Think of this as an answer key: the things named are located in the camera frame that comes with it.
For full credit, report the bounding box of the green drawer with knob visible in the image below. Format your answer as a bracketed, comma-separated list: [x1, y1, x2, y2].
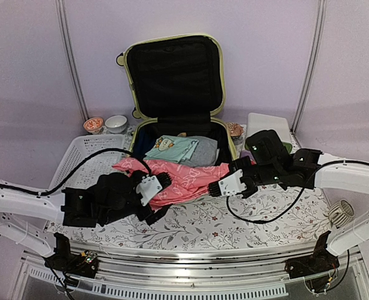
[282, 141, 293, 154]

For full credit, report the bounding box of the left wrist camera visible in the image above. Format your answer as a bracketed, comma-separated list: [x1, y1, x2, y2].
[135, 172, 172, 206]

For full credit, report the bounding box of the metal corner post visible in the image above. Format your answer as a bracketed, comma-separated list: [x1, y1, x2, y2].
[291, 0, 327, 136]
[55, 0, 89, 121]

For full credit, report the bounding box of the teal cartoon t-shirt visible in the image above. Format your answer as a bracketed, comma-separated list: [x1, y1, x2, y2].
[145, 135, 199, 163]

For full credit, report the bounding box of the white ceramic bowl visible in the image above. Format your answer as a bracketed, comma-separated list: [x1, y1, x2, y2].
[104, 115, 127, 134]

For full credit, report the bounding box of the white plastic mesh basket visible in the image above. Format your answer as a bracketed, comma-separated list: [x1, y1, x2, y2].
[48, 134, 126, 191]

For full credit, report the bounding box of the right metal corner post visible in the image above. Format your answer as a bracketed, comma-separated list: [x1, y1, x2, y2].
[291, 0, 327, 136]

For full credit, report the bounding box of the floral patterned tablecloth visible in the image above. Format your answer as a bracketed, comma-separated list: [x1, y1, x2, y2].
[44, 124, 344, 251]

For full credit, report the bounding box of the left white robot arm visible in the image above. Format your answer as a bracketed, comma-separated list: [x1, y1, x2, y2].
[0, 171, 171, 271]

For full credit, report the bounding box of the dark blue garment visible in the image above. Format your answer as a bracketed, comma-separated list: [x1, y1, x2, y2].
[137, 129, 155, 157]

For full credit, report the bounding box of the grey folded garment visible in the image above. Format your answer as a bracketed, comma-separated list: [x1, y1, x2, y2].
[179, 136, 219, 168]

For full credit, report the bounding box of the light green hard-shell suitcase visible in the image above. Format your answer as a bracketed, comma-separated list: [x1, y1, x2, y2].
[116, 33, 237, 163]

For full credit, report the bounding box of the purple drawer with pink knob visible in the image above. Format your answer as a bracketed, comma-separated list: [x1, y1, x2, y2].
[240, 150, 253, 160]

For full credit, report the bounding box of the pink bowl behind basket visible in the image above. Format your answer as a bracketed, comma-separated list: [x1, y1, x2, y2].
[83, 117, 104, 134]

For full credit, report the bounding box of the pink printed garment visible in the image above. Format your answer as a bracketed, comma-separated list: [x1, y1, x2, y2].
[112, 157, 235, 211]

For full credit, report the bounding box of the left metal corner post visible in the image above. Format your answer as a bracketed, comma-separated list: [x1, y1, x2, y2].
[55, 0, 89, 121]

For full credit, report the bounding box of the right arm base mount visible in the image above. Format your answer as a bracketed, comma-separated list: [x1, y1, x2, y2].
[284, 231, 340, 294]

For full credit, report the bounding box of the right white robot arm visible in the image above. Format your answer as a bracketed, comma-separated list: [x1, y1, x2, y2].
[229, 130, 369, 273]

